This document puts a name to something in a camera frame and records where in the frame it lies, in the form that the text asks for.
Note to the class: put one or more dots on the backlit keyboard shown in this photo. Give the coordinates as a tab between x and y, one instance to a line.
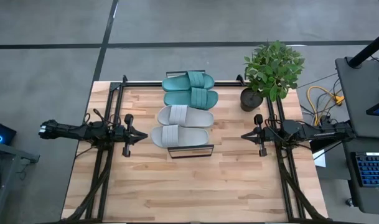
372	171

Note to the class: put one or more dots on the grey desk with tablet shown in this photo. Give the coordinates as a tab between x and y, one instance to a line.
360	93

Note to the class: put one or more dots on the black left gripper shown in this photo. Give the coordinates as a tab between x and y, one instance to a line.
127	136

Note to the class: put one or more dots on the white paper sheet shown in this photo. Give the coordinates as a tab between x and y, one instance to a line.
320	160

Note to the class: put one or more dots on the black pole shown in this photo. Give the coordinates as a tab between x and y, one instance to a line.
368	49

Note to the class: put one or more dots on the grey desk with keyboard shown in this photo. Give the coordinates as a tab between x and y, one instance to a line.
363	199

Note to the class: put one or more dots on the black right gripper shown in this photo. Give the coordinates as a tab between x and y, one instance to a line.
261	136

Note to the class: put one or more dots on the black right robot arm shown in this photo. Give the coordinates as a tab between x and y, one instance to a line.
316	134

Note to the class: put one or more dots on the wooden shelf with black frame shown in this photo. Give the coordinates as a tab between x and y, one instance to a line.
192	156

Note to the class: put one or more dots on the green leafy plant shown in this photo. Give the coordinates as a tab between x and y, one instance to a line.
273	70

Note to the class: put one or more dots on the black aluminium table frame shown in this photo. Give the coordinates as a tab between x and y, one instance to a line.
139	84

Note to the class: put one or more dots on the teal rubber slide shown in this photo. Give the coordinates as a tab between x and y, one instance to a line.
192	99
186	81

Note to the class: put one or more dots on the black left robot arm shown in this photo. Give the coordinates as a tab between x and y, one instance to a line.
68	132

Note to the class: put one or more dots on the black plant pot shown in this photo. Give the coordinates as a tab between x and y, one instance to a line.
250	100

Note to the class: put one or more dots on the grey rubber slide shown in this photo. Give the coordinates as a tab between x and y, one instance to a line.
180	137
186	116

